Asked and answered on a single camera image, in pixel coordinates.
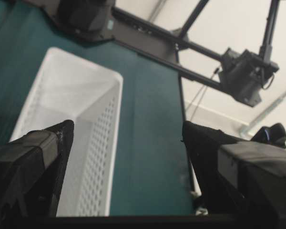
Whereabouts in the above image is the black aluminium frame rail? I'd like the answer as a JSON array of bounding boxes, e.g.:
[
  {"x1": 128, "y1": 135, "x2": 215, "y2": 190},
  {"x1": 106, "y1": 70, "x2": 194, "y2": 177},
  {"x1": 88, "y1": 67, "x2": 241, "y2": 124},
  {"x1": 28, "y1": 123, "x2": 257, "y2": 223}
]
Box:
[{"x1": 112, "y1": 0, "x2": 280, "y2": 94}]

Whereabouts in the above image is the white perforated plastic basket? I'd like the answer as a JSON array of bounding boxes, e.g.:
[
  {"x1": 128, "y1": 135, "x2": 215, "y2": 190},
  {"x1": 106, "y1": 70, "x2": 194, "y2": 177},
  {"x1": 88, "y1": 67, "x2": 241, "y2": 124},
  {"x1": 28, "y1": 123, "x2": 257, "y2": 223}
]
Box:
[{"x1": 11, "y1": 47, "x2": 123, "y2": 217}]

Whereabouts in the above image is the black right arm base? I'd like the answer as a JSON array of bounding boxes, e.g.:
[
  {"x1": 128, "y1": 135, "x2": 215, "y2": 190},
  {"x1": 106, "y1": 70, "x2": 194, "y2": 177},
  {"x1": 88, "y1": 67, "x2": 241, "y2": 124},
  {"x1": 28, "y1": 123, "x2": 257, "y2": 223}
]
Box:
[{"x1": 24, "y1": 0, "x2": 116, "y2": 42}]

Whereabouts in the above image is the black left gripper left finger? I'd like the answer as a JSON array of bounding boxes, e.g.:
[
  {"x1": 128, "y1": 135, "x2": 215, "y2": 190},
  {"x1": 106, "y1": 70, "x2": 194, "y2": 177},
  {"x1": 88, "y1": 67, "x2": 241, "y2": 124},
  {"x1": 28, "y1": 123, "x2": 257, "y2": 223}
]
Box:
[{"x1": 0, "y1": 120, "x2": 74, "y2": 224}]

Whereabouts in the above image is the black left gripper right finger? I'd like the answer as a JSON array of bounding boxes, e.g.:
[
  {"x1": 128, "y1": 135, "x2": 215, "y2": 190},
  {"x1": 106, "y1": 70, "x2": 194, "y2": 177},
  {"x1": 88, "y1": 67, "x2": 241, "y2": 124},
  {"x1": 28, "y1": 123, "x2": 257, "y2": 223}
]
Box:
[{"x1": 182, "y1": 121, "x2": 286, "y2": 222}]

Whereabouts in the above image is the black overhead camera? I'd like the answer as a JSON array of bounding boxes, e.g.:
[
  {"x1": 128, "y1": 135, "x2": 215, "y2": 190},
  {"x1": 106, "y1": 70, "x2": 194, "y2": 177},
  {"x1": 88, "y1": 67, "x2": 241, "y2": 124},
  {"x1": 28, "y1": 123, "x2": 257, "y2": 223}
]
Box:
[{"x1": 219, "y1": 48, "x2": 279, "y2": 107}]

